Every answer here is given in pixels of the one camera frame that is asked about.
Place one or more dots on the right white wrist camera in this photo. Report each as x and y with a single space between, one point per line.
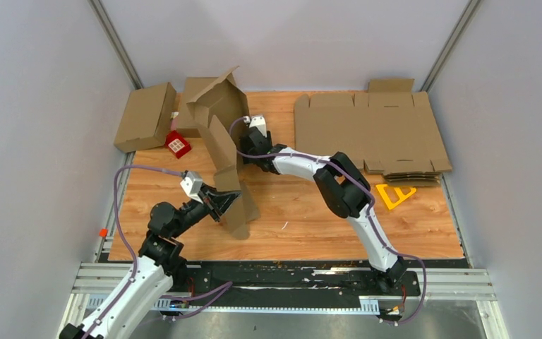
258 122

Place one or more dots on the pink white small item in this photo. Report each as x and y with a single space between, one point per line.
174 115

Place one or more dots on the stack of flat cardboard sheets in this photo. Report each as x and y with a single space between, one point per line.
388 130

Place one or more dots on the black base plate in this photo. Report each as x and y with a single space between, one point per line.
312 285

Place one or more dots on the cardboard box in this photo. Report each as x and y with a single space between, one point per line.
194 87
214 112
146 120

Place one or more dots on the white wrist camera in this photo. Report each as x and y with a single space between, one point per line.
258 122
191 184

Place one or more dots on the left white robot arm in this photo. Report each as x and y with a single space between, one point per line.
156 267

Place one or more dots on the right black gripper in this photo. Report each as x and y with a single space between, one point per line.
249 161

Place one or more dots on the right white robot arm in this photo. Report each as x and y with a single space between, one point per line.
344 189

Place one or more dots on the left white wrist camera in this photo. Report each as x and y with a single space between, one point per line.
191 184

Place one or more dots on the folded cardboard box upright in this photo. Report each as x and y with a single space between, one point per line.
194 87

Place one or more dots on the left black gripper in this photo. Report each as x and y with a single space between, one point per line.
221 200

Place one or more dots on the red plastic block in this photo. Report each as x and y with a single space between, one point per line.
177 144

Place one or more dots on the yellow plastic wedge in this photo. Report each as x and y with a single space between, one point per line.
393 196

